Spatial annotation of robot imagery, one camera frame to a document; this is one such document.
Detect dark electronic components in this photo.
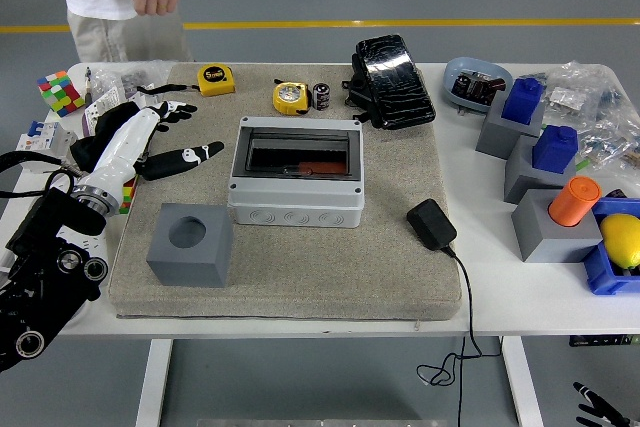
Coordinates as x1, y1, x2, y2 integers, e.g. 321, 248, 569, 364
449, 69, 507, 107

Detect black cloth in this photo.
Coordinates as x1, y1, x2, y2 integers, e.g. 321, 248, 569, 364
69, 101, 147, 178

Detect grey block holder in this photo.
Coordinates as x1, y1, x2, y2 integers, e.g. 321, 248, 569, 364
503, 135, 579, 206
510, 188, 604, 264
144, 202, 235, 289
474, 96, 546, 161

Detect large colourful puzzle cube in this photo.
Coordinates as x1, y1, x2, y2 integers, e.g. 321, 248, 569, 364
36, 70, 86, 119

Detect small black cylinder cell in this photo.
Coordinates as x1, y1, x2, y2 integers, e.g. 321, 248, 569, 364
312, 82, 332, 111

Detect grey plastic junction box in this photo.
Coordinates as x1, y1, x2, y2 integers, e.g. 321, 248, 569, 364
227, 115, 366, 229

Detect small colourful puzzle cube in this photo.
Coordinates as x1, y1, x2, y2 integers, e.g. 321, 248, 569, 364
118, 174, 140, 216

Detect orange cylinder battery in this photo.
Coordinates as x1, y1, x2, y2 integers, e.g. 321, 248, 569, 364
547, 175, 603, 228
298, 160, 348, 176

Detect blue block battery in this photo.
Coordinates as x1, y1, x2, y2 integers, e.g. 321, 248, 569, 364
531, 124, 580, 172
501, 77, 545, 126

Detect smoky transparent box lid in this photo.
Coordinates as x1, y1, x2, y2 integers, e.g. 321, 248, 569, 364
235, 125, 360, 183

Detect white table leg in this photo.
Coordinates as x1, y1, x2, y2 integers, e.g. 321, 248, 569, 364
134, 338, 174, 427
501, 336, 544, 427

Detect black power adapter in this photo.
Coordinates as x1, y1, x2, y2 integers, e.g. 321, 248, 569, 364
405, 198, 458, 251

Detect blue plastic bin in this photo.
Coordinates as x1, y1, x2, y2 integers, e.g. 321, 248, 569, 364
581, 196, 640, 296

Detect glossy black pouch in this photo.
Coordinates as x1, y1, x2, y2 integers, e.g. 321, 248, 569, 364
342, 34, 437, 132

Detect clear bag of parts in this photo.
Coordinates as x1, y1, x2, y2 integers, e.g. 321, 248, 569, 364
537, 60, 640, 173

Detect small white parts packet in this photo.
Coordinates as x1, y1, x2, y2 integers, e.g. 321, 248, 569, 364
548, 86, 587, 112

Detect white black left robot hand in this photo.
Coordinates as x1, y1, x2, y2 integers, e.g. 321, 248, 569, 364
79, 99, 225, 198

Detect yellow 5m tape measure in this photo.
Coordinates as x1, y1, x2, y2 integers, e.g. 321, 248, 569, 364
135, 63, 236, 98

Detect light blue bowl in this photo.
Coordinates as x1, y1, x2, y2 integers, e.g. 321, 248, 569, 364
443, 56, 515, 115

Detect yellow chrome-faced tape measure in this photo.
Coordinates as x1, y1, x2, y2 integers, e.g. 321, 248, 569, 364
272, 80, 314, 116

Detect white circuit breaker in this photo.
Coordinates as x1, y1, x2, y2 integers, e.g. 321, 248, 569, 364
13, 119, 79, 164

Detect black table control panel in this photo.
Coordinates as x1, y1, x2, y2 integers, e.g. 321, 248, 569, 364
568, 334, 640, 348

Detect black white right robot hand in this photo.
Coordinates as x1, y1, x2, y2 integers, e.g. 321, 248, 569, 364
572, 380, 637, 427

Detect grey-brown mat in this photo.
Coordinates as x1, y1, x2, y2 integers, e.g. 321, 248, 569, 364
108, 63, 464, 322

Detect white purple card packet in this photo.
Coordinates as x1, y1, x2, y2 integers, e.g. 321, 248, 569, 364
81, 85, 126, 137

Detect clear bag of screws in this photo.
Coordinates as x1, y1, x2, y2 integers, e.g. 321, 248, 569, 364
92, 60, 174, 98

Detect yellow lemon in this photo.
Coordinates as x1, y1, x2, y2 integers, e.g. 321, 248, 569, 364
599, 213, 640, 270

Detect black adapter cord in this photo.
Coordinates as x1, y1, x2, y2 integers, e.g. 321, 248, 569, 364
415, 244, 504, 427

